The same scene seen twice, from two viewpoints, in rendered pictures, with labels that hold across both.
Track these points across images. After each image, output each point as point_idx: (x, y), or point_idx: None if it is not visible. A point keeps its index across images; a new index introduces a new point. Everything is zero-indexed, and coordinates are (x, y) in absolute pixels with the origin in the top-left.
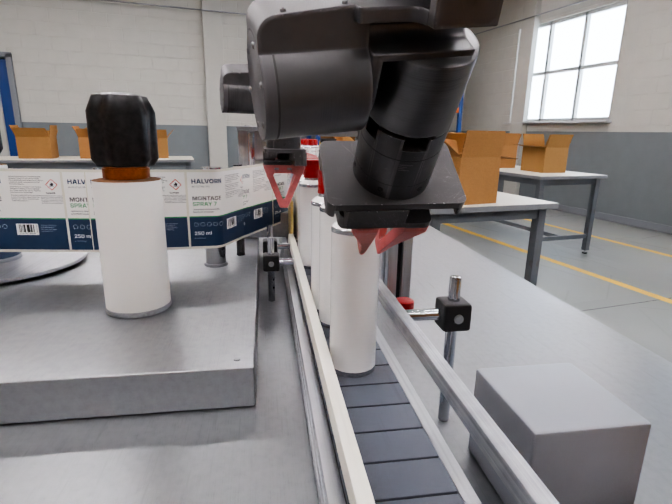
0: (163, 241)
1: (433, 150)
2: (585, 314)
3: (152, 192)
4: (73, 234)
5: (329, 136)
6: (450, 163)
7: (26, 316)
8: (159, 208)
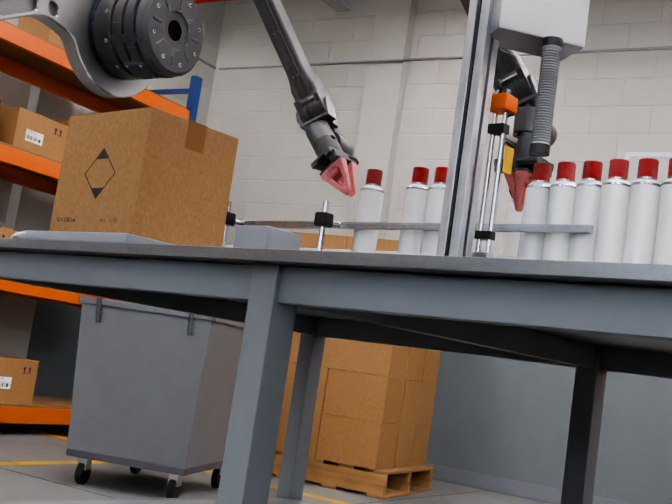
0: (507, 240)
1: (315, 153)
2: (281, 249)
3: (507, 209)
4: None
5: (508, 141)
6: (322, 153)
7: None
8: (509, 219)
